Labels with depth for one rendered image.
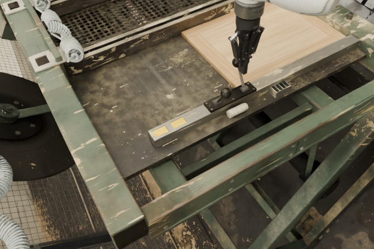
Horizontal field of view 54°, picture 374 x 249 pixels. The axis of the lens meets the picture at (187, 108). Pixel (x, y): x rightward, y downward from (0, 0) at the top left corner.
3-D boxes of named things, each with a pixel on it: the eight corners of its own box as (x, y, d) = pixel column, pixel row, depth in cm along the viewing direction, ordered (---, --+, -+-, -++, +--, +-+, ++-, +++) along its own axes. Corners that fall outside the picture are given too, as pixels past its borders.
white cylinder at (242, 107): (230, 120, 130) (248, 110, 133) (230, 114, 128) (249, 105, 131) (225, 114, 132) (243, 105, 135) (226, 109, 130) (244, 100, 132)
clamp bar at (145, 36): (281, -2, 181) (289, -51, 164) (44, 91, 143) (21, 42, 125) (268, -11, 187) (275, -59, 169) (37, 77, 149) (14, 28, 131)
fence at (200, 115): (357, 48, 154) (360, 40, 151) (155, 148, 124) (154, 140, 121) (348, 41, 157) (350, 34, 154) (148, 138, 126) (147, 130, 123)
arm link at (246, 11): (272, -2, 106) (270, 16, 110) (252, -16, 111) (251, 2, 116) (247, 8, 103) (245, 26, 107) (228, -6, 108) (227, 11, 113)
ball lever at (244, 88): (251, 90, 133) (243, 55, 128) (243, 94, 132) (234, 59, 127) (246, 89, 136) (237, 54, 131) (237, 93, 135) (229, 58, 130)
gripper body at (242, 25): (244, 23, 108) (242, 49, 115) (267, 14, 110) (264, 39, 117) (229, 11, 112) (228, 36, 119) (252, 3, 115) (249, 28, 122)
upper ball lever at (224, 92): (222, 105, 131) (235, 94, 118) (213, 110, 130) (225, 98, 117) (217, 96, 131) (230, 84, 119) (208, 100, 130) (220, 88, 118)
